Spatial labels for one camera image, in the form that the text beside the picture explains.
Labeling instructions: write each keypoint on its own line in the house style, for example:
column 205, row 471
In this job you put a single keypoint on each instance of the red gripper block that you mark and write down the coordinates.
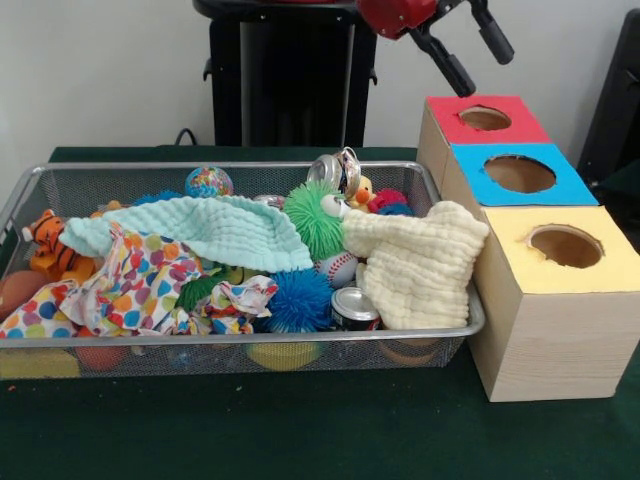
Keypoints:
column 395, row 15

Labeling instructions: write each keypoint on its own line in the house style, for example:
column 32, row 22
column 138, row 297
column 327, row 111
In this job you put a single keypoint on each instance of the cream knitted cloth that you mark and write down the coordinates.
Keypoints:
column 425, row 260

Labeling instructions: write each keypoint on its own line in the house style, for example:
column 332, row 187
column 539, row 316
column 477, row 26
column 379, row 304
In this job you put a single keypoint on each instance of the green spiky rubber ball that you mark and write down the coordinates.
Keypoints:
column 315, row 216

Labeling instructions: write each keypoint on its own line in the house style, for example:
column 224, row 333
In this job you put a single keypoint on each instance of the polka dot colourful cloth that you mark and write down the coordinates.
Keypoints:
column 110, row 290

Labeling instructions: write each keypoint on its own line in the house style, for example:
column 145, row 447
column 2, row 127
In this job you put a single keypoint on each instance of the wooden box with three holes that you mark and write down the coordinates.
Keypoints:
column 545, row 340

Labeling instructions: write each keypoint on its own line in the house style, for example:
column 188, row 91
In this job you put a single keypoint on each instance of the black upright panel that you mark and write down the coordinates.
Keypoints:
column 615, row 100

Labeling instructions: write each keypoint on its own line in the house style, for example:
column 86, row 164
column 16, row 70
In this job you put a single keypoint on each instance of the crushed silver can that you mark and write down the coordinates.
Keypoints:
column 335, row 168

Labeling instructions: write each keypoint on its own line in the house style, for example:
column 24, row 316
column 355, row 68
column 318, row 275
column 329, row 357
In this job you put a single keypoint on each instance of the dark green side table cloth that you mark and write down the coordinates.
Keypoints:
column 625, row 182

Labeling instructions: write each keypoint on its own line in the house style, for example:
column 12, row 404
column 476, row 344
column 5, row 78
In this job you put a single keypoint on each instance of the white baseball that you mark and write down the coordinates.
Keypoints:
column 338, row 268

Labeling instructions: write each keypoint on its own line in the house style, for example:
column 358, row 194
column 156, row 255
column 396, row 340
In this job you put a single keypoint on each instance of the black labelled silver can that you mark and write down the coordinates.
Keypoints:
column 355, row 308

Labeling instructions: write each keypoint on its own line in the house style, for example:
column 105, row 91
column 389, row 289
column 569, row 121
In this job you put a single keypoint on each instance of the small globe ball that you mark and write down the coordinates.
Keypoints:
column 208, row 182

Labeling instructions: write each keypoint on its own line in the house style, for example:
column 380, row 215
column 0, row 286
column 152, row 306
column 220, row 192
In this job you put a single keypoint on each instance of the blue spiky rubber ball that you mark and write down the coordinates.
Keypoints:
column 300, row 300

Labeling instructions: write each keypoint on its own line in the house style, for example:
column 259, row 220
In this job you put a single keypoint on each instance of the mint green fuzzy cloth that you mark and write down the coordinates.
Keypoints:
column 200, row 226

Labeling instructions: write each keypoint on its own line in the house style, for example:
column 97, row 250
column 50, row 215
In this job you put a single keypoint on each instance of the brown toy football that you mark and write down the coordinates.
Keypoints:
column 15, row 292

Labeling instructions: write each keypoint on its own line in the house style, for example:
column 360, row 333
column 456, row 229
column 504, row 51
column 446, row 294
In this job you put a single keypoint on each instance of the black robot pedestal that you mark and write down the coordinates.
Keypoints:
column 300, row 90

